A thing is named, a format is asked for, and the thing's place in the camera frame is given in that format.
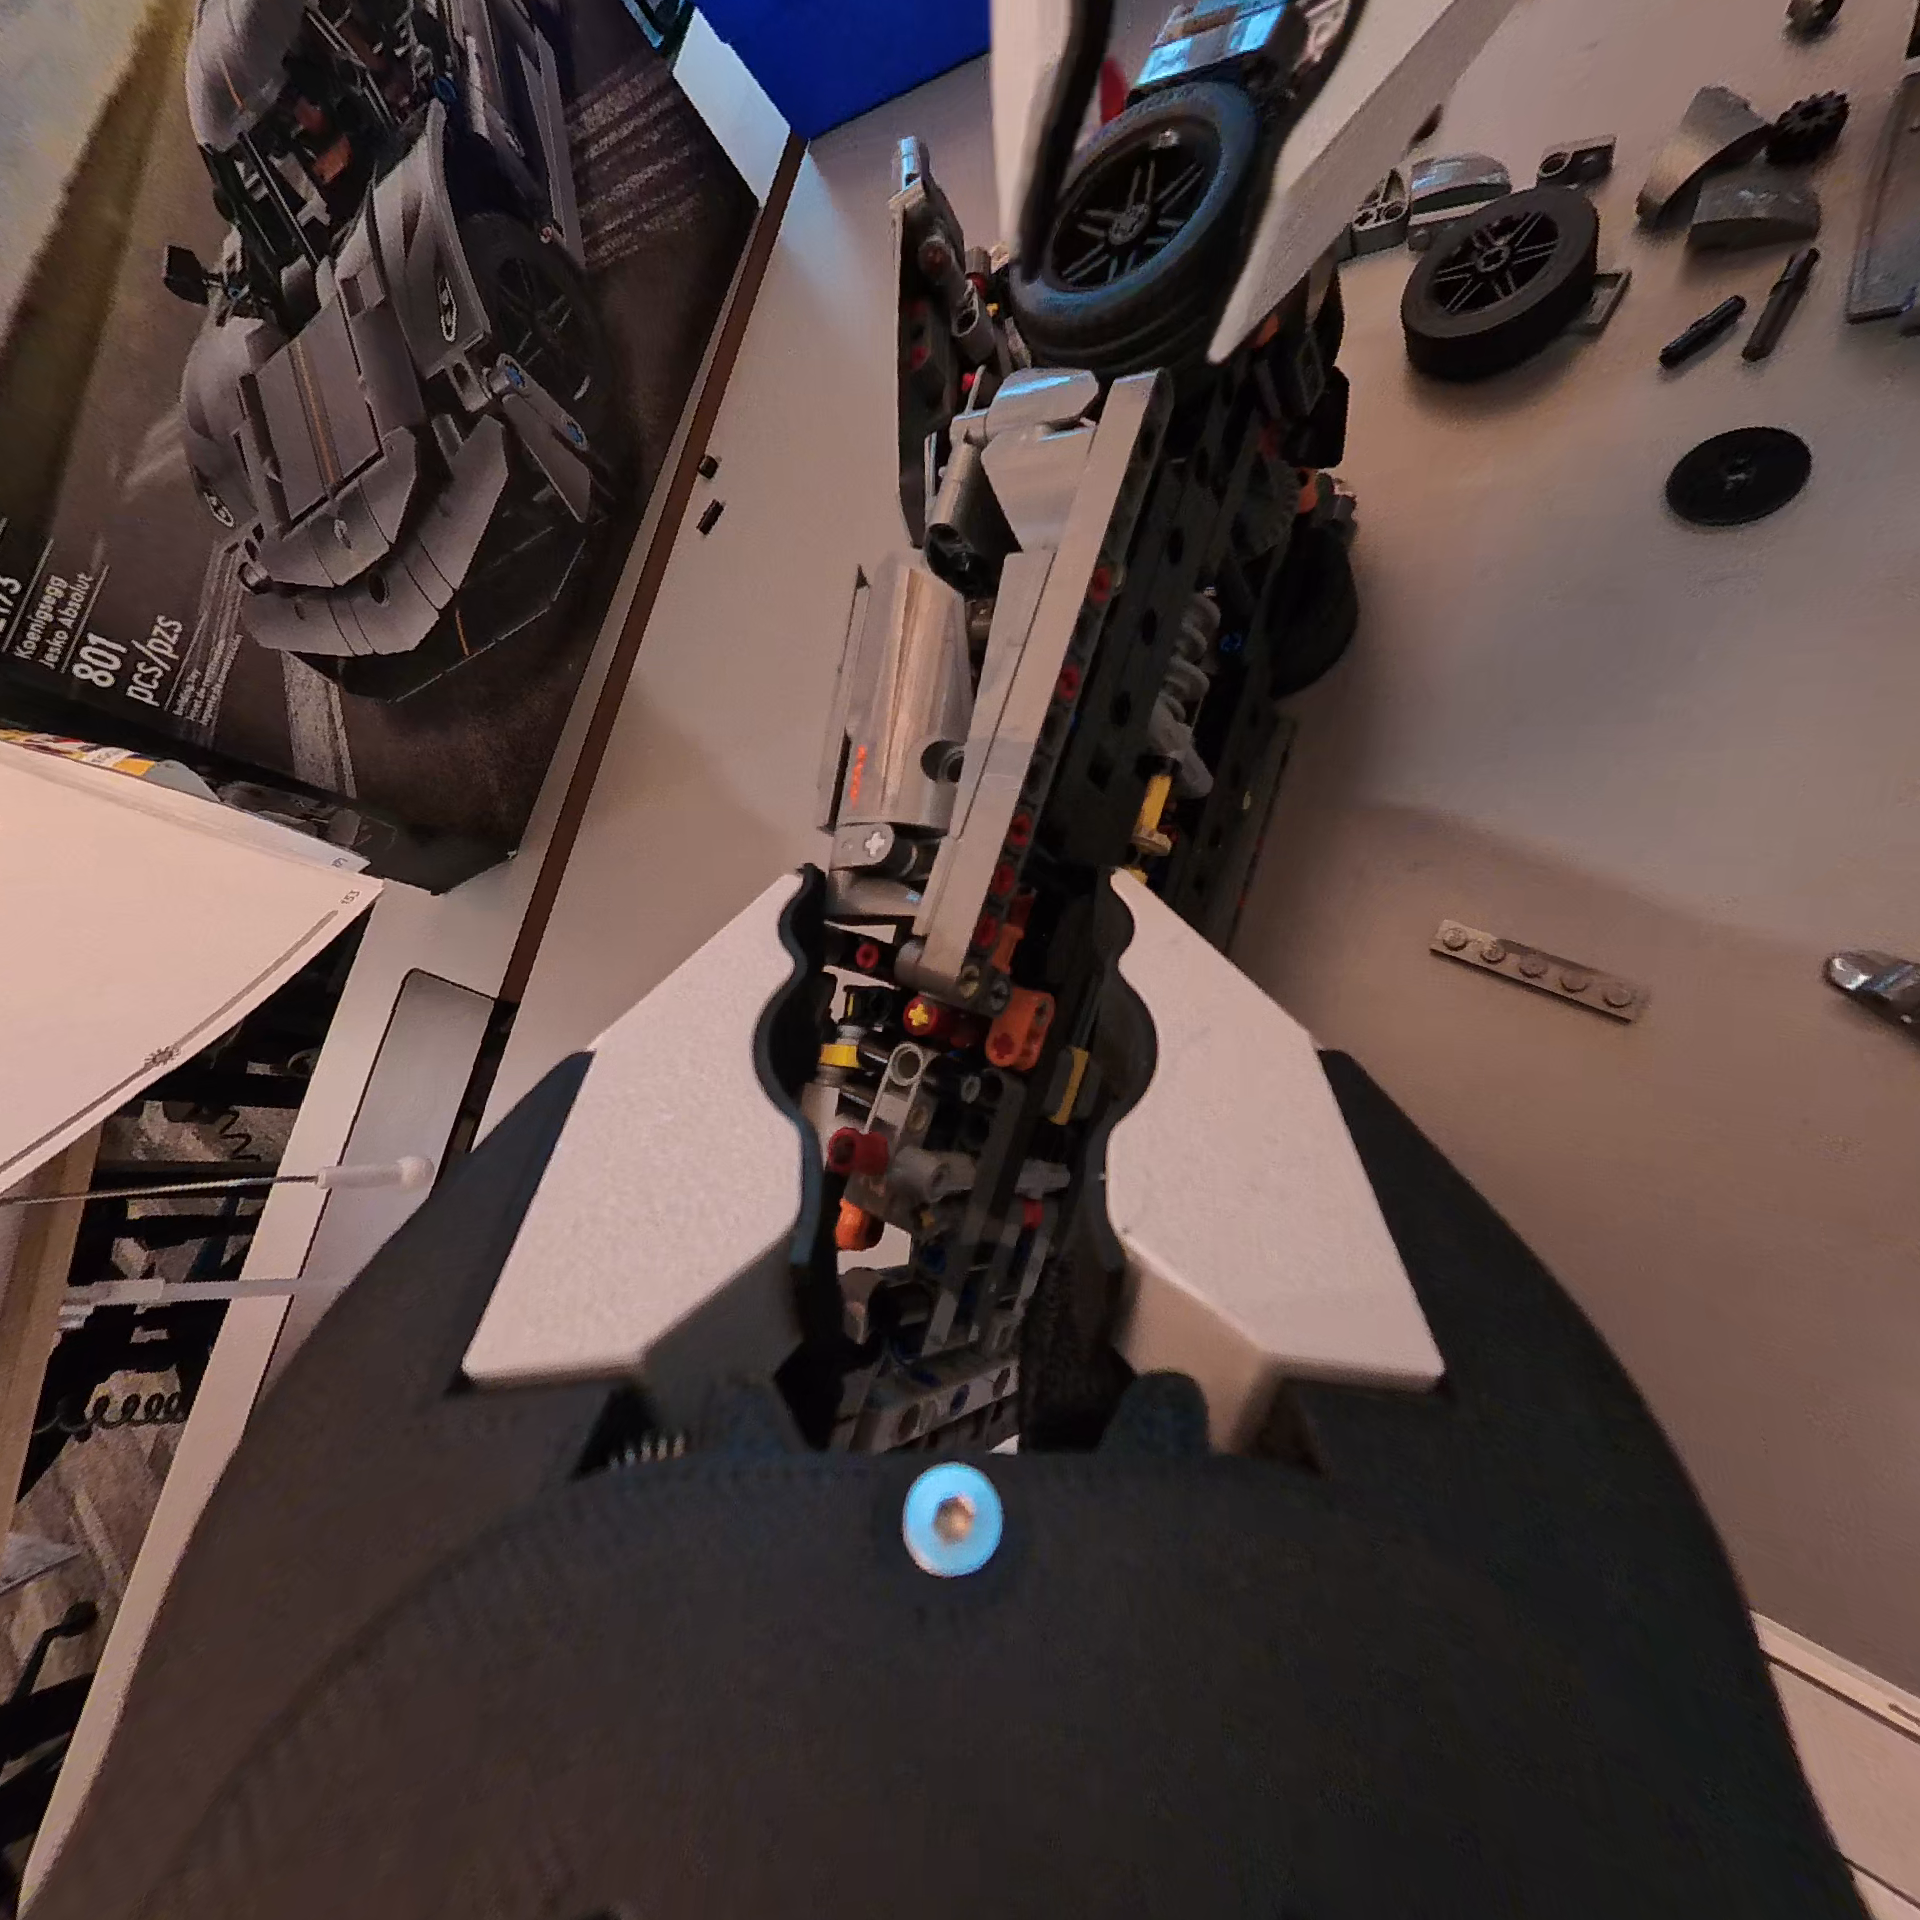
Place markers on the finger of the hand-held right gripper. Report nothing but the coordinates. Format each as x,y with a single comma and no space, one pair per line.
1027,107
1381,107

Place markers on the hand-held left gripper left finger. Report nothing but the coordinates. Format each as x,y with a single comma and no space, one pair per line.
646,1202

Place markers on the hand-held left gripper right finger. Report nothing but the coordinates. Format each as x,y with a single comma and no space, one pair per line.
1276,1202

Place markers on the grey lego car chassis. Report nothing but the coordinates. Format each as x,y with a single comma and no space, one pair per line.
1050,631

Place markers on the loose black lego wheel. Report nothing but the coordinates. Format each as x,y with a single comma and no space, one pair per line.
1499,278

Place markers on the long grey lego plate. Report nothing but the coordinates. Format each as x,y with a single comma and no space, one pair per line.
1538,971

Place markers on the scattered loose lego pieces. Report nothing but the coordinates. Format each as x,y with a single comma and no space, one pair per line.
1747,212

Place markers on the black round lego disc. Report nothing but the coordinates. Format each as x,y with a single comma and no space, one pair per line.
1737,476

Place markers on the dark lego set box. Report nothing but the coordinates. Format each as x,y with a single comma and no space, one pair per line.
377,376

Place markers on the colourful lego leaflet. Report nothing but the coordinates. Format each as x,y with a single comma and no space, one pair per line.
74,756

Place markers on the lego sticker sheet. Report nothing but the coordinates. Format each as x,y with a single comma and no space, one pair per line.
1852,1770

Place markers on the blue storage bin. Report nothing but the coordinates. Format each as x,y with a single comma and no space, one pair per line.
855,60

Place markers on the grey desk inset panel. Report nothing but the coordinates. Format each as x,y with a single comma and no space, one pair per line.
437,1080

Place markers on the open instruction booklet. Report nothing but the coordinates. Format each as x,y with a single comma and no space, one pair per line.
150,961

